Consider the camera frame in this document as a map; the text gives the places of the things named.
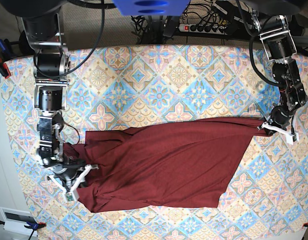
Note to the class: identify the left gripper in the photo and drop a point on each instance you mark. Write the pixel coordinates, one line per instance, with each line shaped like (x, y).
(278, 117)

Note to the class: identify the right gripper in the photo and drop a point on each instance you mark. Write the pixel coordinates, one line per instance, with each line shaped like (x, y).
(71, 176)

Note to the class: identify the dark red t-shirt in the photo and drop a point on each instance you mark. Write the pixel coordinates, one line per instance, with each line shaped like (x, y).
(177, 164)

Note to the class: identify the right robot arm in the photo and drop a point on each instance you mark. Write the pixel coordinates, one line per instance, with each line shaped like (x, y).
(44, 33)

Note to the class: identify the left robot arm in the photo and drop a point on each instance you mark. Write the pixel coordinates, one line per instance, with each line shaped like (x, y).
(279, 46)

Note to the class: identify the patterned tile tablecloth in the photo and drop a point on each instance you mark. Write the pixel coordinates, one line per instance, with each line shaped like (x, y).
(120, 87)

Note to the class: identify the blue clamp lower left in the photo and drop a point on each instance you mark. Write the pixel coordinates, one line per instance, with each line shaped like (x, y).
(31, 225)

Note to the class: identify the white power strip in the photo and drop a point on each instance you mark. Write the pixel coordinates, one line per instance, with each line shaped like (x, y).
(208, 29)

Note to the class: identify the black round stool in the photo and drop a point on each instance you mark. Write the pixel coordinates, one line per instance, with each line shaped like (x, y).
(23, 44)

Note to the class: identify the black orange clamp left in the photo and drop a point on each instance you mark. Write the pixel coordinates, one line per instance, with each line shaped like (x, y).
(4, 71)

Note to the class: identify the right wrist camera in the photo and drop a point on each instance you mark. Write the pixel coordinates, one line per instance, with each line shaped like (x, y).
(70, 197)

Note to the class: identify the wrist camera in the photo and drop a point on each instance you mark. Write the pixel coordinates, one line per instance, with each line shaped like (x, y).
(70, 197)
(291, 138)

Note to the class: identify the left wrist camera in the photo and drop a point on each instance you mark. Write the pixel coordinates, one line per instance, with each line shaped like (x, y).
(291, 138)

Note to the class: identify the white wall vent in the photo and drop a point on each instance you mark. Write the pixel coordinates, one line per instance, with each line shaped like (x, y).
(15, 220)

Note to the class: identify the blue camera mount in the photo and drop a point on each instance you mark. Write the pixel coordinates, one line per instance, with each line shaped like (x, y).
(151, 7)

